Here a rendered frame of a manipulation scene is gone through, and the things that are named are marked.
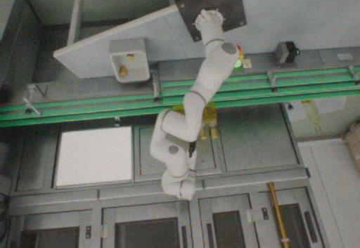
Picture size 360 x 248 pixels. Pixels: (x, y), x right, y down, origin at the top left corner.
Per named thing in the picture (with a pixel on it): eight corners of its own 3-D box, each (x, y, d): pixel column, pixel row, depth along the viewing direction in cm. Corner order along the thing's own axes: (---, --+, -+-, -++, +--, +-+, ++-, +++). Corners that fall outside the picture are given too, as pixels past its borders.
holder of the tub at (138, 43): (120, 74, 153) (120, 86, 149) (109, 40, 129) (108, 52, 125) (150, 72, 153) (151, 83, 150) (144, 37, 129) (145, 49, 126)
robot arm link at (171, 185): (190, 159, 109) (194, 184, 124) (159, 156, 111) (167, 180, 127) (186, 178, 103) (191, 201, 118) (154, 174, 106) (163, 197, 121)
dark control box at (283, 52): (274, 51, 148) (278, 63, 144) (278, 41, 141) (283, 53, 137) (288, 50, 148) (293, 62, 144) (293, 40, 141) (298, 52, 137)
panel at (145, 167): (62, 133, 158) (55, 190, 141) (60, 131, 155) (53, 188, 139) (211, 119, 162) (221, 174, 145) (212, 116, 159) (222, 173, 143)
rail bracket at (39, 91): (40, 88, 150) (33, 124, 139) (25, 70, 136) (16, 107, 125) (48, 88, 151) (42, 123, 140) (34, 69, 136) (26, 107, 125)
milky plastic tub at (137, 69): (118, 69, 148) (117, 82, 144) (108, 41, 128) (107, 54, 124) (150, 67, 149) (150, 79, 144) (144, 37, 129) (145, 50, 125)
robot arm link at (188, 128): (179, 86, 99) (157, 112, 92) (211, 97, 93) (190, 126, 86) (184, 109, 109) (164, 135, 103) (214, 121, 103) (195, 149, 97)
